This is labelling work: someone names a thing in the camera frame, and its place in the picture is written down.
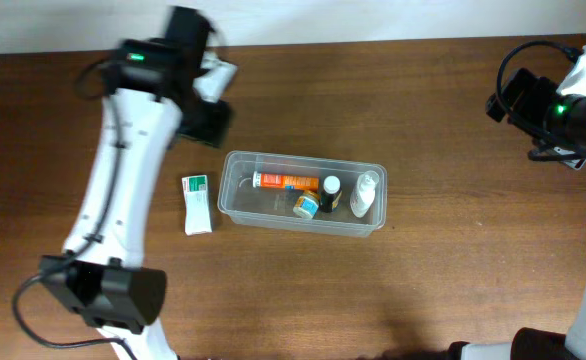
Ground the white green Panadol box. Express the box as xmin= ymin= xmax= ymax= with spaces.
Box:
xmin=182 ymin=175 xmax=212 ymax=236

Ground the orange tablet tube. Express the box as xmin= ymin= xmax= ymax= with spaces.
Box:
xmin=252 ymin=172 xmax=320 ymax=192

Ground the gold lid balm jar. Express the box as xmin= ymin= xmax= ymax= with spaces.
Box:
xmin=293 ymin=190 xmax=320 ymax=219

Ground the dark bottle white cap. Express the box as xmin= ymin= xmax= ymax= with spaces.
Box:
xmin=320 ymin=176 xmax=342 ymax=213

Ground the white spray bottle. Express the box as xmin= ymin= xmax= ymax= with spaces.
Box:
xmin=349 ymin=171 xmax=380 ymax=218

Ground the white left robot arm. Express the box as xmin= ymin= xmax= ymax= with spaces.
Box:
xmin=34 ymin=6 xmax=232 ymax=359

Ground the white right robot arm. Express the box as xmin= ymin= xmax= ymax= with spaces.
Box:
xmin=447 ymin=40 xmax=586 ymax=360

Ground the clear plastic container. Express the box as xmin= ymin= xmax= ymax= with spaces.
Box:
xmin=218 ymin=151 xmax=387 ymax=237

